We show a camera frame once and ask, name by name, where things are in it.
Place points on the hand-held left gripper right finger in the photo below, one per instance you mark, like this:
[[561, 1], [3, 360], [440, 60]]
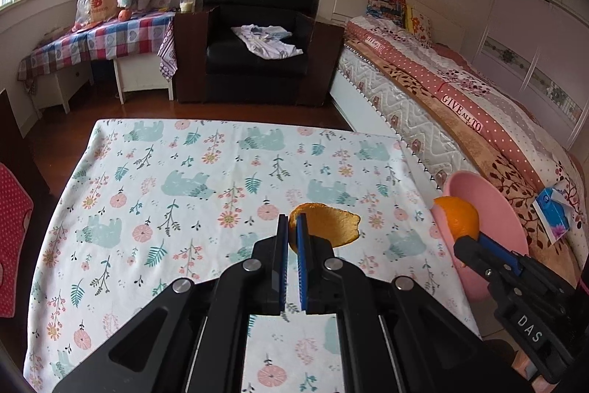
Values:
[[302, 268]]

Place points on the brown wooden side cabinet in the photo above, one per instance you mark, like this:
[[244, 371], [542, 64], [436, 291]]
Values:
[[322, 66], [188, 57]]

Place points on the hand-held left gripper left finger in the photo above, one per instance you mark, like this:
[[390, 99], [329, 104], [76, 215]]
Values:
[[281, 268]]

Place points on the white quilted mattress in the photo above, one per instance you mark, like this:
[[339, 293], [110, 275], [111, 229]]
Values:
[[405, 116]]

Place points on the floral bear tablecloth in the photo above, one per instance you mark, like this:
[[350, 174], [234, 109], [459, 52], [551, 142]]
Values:
[[184, 199]]

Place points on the plastic drink cup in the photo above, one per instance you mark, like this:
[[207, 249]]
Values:
[[187, 1]]

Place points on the orange fruit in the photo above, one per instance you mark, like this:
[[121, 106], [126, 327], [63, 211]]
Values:
[[124, 14]]

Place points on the bed with patterned bedding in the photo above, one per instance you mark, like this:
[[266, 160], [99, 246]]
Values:
[[515, 186]]

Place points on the red patterned hanging cloth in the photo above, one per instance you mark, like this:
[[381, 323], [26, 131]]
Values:
[[168, 57]]

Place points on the dark wooden chair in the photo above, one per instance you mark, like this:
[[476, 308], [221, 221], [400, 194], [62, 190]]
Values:
[[23, 130]]

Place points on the white desk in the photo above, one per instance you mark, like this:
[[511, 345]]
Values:
[[138, 75]]

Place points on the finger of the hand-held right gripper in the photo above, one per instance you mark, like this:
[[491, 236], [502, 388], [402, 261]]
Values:
[[474, 257], [504, 252]]

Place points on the clear plastic bag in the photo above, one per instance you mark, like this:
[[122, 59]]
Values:
[[83, 12]]

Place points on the blue tissue pack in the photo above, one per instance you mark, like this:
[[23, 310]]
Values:
[[552, 213]]

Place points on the plaid heart tablecloth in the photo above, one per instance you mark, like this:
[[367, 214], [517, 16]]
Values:
[[110, 38]]

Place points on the pink dotted patchwork quilt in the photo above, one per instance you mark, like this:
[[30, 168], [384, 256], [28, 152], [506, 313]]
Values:
[[483, 98]]

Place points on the red dotted cloth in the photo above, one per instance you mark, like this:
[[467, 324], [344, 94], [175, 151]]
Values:
[[14, 245]]

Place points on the curled orange peel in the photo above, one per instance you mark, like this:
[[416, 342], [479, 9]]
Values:
[[458, 218]]

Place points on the yellow floral pillow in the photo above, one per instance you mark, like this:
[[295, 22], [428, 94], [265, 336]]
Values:
[[419, 24]]

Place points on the white wardrobe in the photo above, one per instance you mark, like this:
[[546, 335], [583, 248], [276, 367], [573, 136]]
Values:
[[529, 34]]

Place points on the white crumpled garment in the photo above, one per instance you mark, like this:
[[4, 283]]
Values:
[[269, 41]]

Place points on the pink plastic bucket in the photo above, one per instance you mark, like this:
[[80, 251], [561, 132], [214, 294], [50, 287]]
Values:
[[499, 218]]

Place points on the colourful printed pillow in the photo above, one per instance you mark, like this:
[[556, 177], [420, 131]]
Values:
[[385, 6]]

